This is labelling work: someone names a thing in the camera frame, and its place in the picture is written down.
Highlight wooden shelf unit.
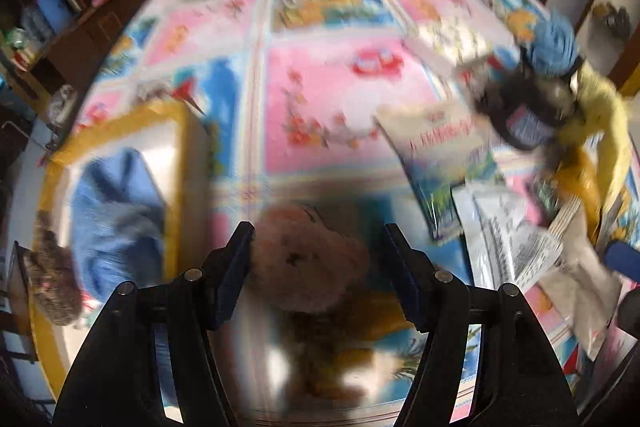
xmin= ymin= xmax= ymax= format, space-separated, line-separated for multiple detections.
xmin=0 ymin=0 xmax=121 ymax=118

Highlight dark items on wall shelf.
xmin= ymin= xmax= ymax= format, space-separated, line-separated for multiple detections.
xmin=592 ymin=2 xmax=631 ymax=38

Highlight printed plastic bag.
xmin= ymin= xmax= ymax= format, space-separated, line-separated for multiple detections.
xmin=375 ymin=102 xmax=506 ymax=243

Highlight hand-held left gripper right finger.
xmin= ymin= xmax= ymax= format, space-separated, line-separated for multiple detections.
xmin=384 ymin=223 xmax=581 ymax=427

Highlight black cylindrical motor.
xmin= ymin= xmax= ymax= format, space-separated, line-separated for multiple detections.
xmin=475 ymin=57 xmax=581 ymax=152

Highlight orange cloth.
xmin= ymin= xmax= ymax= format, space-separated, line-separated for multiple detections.
xmin=555 ymin=147 xmax=601 ymax=228

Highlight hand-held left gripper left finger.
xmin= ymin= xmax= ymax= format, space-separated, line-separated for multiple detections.
xmin=52 ymin=222 xmax=256 ymax=427

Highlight blue towel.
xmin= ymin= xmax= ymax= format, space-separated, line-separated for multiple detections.
xmin=70 ymin=148 xmax=168 ymax=303

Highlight brown knitted plush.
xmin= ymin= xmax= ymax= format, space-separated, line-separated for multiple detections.
xmin=22 ymin=209 xmax=83 ymax=325

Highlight pink plush teddy bear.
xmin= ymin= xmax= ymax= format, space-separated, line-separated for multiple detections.
xmin=247 ymin=204 xmax=416 ymax=400

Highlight blue fluffy cloth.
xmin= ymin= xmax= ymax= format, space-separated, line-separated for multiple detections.
xmin=520 ymin=9 xmax=581 ymax=78

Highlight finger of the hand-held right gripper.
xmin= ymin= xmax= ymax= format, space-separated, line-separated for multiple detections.
xmin=602 ymin=242 xmax=640 ymax=282

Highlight white box with yellow rim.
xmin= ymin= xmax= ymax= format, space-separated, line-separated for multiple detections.
xmin=30 ymin=99 xmax=208 ymax=388

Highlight yellow cloth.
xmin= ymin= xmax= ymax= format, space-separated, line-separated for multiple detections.
xmin=555 ymin=67 xmax=633 ymax=218

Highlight silver foil packet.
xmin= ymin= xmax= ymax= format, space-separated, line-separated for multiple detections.
xmin=452 ymin=184 xmax=566 ymax=293

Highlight printed pink blue tablecloth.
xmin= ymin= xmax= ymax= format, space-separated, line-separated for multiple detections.
xmin=70 ymin=0 xmax=640 ymax=427

